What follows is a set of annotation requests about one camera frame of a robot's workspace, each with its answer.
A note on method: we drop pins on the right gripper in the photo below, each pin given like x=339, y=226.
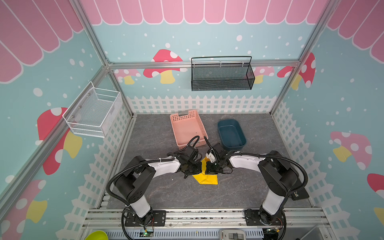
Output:
x=214, y=167

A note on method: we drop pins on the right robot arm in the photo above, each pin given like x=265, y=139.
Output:
x=284, y=177

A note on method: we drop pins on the dark teal plastic tray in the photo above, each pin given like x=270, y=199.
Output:
x=231, y=134

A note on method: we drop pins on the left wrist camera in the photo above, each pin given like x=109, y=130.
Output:
x=190, y=154

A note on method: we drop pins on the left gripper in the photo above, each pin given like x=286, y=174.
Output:
x=198, y=170

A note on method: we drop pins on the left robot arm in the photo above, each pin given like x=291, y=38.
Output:
x=129, y=185

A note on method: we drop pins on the pink perforated plastic basket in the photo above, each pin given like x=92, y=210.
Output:
x=187, y=125

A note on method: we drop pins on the white wire mesh wall basket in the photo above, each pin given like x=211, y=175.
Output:
x=93, y=112

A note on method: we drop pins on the green round object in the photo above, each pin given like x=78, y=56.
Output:
x=97, y=235

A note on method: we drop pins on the black wire mesh wall basket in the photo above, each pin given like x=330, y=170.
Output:
x=224, y=73

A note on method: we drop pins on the yellow paper napkin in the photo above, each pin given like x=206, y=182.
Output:
x=204, y=179

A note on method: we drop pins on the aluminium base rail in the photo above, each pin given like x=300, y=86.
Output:
x=206, y=224

